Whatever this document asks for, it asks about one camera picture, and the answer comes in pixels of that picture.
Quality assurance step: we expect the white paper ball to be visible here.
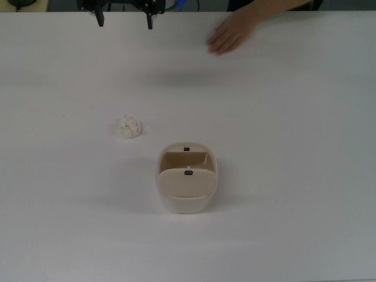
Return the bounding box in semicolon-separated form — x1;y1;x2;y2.
118;115;144;139

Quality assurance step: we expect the small cream bin with lid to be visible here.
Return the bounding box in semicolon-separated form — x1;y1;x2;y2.
155;141;219;214

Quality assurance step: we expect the person's hand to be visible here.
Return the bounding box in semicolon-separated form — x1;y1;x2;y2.
207;7;263;57

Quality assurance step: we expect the black round object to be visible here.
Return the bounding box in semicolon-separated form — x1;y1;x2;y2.
7;0;38;12

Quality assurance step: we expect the blue cable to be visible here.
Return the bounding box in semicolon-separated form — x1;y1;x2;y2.
166;0;187;11

